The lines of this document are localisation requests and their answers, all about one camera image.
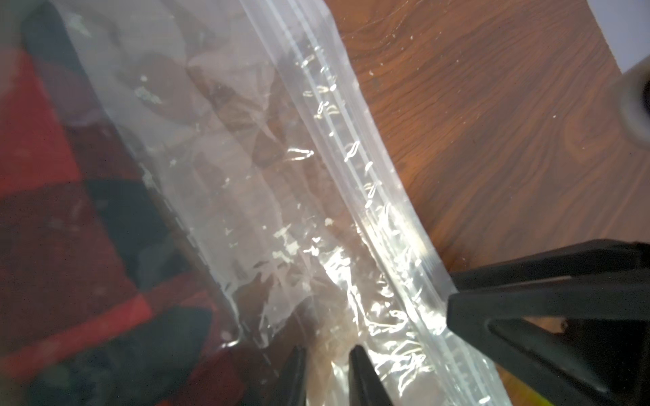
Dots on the clear plastic vacuum bag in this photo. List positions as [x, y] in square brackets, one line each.
[248, 121]

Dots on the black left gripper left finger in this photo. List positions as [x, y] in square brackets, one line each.
[290, 388]

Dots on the red black plaid shirt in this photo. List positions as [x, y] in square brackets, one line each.
[104, 299]

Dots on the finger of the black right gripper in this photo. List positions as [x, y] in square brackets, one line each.
[571, 323]

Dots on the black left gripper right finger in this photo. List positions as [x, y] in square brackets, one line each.
[365, 386]

